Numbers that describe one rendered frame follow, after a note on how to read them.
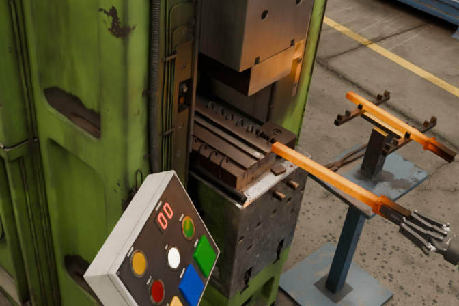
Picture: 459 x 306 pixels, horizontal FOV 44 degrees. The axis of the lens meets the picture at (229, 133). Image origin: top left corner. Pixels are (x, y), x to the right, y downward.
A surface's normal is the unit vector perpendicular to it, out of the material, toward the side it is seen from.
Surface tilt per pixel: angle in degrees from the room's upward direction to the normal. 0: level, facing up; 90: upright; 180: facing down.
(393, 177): 0
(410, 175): 0
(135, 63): 90
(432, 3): 90
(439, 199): 0
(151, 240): 60
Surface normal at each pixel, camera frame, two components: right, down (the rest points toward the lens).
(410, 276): 0.09, -0.80
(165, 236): 0.88, -0.19
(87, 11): -0.66, 0.39
